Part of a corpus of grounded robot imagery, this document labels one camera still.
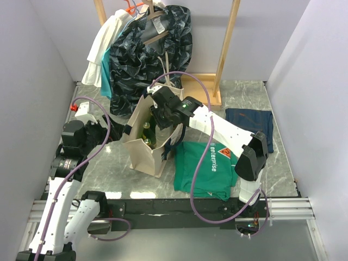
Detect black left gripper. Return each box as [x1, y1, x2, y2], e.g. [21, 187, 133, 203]
[80, 114, 125, 154]

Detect beige canvas tote bag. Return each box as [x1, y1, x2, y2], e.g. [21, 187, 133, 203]
[122, 50, 187, 179]

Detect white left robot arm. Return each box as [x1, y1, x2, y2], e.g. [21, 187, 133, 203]
[16, 113, 124, 260]

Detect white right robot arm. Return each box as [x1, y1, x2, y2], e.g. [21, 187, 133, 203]
[146, 85, 268, 216]

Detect green glass bottle gold cap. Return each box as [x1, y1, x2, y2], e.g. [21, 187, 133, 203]
[144, 138, 157, 150]

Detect wooden clothes rack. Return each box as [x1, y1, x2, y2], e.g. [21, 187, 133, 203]
[94, 1, 240, 111]

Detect teal hanging garment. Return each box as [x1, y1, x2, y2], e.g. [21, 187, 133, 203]
[101, 48, 112, 100]

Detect dark patterned hanging shirt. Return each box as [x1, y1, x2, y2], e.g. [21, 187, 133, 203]
[109, 5, 193, 117]

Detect green printed t-shirt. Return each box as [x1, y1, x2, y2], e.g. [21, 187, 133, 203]
[173, 141, 238, 201]

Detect folded blue jeans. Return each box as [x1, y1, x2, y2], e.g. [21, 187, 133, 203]
[225, 108, 274, 153]

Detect wooden clothes hanger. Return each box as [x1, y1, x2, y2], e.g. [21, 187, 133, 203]
[142, 0, 169, 45]

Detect white hanging garment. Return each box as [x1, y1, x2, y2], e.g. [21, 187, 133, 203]
[82, 9, 132, 88]

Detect orange clothes hanger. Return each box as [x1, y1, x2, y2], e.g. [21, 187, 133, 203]
[124, 0, 143, 15]

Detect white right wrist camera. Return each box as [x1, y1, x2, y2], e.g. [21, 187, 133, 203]
[147, 85, 163, 95]

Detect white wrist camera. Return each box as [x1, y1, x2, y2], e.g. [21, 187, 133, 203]
[147, 85, 163, 95]
[70, 102, 97, 125]

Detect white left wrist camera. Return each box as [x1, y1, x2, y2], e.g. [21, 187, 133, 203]
[70, 102, 97, 125]

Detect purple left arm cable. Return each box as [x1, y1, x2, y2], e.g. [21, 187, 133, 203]
[34, 96, 132, 256]

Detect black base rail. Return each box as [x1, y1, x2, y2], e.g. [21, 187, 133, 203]
[108, 197, 269, 229]

